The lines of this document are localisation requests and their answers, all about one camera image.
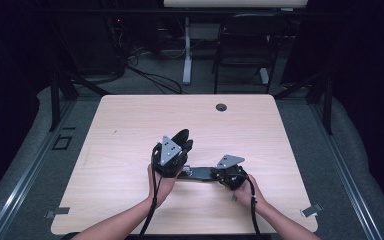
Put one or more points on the grey tape piece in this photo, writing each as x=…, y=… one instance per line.
x=58, y=212
x=311, y=210

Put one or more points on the aluminium floor rail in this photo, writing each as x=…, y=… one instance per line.
x=20, y=186
x=350, y=186

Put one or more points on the person's right hand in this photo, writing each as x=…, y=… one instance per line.
x=246, y=195

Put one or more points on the black folding chair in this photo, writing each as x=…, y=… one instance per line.
x=246, y=46

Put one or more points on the white desk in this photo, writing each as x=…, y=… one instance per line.
x=187, y=50

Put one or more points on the black table grommet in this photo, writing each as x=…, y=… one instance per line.
x=221, y=107

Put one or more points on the black metal frame stand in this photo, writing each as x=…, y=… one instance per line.
x=55, y=100
x=328, y=100

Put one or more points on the person's left hand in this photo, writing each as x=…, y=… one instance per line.
x=163, y=188

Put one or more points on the black stapler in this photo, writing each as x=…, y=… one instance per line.
x=196, y=173

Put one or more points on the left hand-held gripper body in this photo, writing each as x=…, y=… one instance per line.
x=170, y=150

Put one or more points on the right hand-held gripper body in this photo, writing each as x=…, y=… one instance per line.
x=231, y=175

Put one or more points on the black metal crossbar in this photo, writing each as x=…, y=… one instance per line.
x=113, y=11

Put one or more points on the dark computer tower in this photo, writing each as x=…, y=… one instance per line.
x=96, y=46

